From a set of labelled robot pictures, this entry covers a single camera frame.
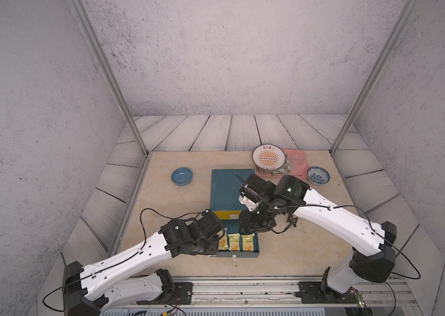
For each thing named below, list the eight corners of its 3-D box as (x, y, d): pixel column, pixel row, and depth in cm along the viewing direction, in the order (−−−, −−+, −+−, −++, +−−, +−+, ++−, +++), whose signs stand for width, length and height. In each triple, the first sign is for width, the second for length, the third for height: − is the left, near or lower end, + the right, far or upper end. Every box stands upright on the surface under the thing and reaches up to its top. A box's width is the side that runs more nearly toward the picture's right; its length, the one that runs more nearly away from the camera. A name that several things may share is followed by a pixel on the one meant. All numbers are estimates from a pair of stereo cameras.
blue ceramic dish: (171, 186, 108) (169, 181, 104) (174, 172, 114) (173, 167, 111) (191, 185, 107) (190, 181, 104) (193, 172, 114) (192, 167, 111)
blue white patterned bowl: (320, 189, 106) (323, 182, 102) (304, 176, 112) (307, 169, 108) (329, 181, 109) (333, 175, 105) (313, 169, 115) (317, 163, 111)
